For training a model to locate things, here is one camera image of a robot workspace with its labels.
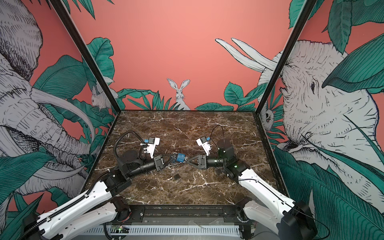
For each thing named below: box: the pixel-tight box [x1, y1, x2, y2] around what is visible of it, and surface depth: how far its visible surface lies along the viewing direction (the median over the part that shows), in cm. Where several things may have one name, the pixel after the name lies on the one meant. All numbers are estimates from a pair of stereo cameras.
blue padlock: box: [176, 153, 186, 163], surface depth 68 cm
